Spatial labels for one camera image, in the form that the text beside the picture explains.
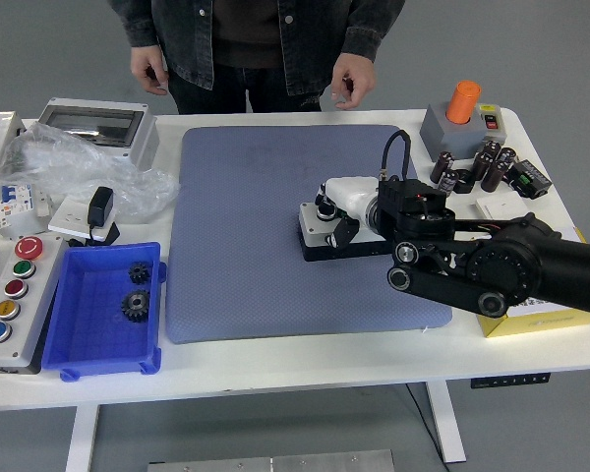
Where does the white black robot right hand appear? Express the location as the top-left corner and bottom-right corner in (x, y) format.
(314, 176), (381, 250)

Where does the person's left hand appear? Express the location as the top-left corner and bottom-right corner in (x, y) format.
(330, 52), (379, 110)

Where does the person's right hand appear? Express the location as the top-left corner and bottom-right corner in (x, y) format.
(130, 46), (171, 97)

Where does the grey four-button control box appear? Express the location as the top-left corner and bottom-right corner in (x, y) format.
(294, 200), (394, 263)

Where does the grey five-button control box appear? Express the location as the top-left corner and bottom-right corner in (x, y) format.
(0, 234), (68, 376)

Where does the orange cylinder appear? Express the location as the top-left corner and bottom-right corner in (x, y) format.
(445, 80), (482, 124)

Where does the grey base block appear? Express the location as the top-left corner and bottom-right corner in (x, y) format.
(419, 100), (488, 161)

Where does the person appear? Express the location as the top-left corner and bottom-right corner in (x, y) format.
(106, 0), (407, 115)

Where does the black round component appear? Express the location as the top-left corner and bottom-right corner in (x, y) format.
(452, 168), (477, 194)

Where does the clear plastic bag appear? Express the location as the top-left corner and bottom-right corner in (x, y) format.
(0, 121), (181, 217)

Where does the blue-grey padded mat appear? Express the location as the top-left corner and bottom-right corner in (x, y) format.
(165, 125), (453, 345)

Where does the black power adapter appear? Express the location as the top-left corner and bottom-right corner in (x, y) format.
(85, 185), (115, 230)

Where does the white metal box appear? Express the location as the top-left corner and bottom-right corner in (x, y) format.
(0, 110), (27, 198)

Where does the white power socket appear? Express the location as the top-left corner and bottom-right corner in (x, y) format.
(46, 195), (114, 237)

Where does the black module with green terminal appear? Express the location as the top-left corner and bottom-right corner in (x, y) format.
(503, 157), (553, 201)

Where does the white circuit breaker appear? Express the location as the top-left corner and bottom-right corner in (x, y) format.
(0, 182), (53, 232)

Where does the yellow cardboard box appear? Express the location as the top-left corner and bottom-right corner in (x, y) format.
(476, 225), (590, 339)

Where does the large black gear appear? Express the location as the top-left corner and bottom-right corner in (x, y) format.
(120, 289), (151, 324)

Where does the black table control panel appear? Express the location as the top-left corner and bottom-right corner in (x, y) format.
(469, 372), (552, 389)

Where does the white table leg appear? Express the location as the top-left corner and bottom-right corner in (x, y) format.
(425, 381), (468, 463)
(64, 405), (102, 472)

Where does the blue plastic bin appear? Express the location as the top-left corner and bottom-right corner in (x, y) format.
(39, 240), (167, 383)

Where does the grey enclosure with clear lid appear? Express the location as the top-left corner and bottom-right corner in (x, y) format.
(34, 96), (159, 171)

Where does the yellow switch with red button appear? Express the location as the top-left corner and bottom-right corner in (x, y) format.
(476, 102), (506, 139)

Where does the white wall switch plate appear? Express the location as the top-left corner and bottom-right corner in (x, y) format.
(474, 190), (528, 220)

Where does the black adapter cord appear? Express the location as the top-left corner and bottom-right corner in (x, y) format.
(66, 221), (122, 248)

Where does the black cable under table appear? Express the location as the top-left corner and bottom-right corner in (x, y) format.
(405, 383), (448, 472)

